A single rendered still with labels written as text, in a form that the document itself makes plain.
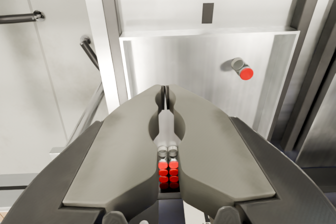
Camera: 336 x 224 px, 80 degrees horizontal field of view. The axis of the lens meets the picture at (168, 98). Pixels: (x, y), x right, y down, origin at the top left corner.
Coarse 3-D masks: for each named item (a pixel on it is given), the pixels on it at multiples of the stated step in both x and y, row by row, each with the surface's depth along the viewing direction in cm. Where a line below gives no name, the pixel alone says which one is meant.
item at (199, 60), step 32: (128, 32) 31; (160, 32) 30; (192, 32) 30; (224, 32) 29; (256, 32) 29; (288, 32) 29; (128, 64) 33; (160, 64) 35; (192, 64) 35; (224, 64) 35; (256, 64) 35; (288, 64) 32; (128, 96) 34; (224, 96) 38; (256, 96) 39; (160, 128) 42; (256, 128) 43
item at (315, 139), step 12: (324, 84) 35; (324, 96) 35; (312, 108) 38; (324, 108) 41; (312, 120) 38; (324, 120) 42; (300, 132) 42; (312, 132) 44; (324, 132) 44; (300, 144) 42; (312, 144) 46; (324, 144) 46; (288, 156) 46; (300, 156) 48; (312, 156) 48; (324, 156) 48
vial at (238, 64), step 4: (232, 60) 34; (236, 60) 33; (240, 60) 33; (232, 64) 34; (236, 64) 33; (240, 64) 32; (244, 64) 32; (236, 68) 32; (240, 68) 32; (236, 72) 32
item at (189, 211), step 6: (186, 204) 34; (186, 210) 33; (192, 210) 33; (198, 210) 33; (186, 216) 33; (192, 216) 33; (198, 216) 33; (186, 222) 32; (192, 222) 32; (198, 222) 32; (204, 222) 32
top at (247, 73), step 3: (243, 69) 31; (246, 69) 31; (249, 69) 31; (240, 72) 31; (243, 72) 31; (246, 72) 31; (249, 72) 31; (252, 72) 31; (240, 75) 31; (243, 75) 31; (246, 75) 31; (249, 75) 31; (252, 75) 31; (243, 78) 31; (246, 78) 31; (249, 78) 31
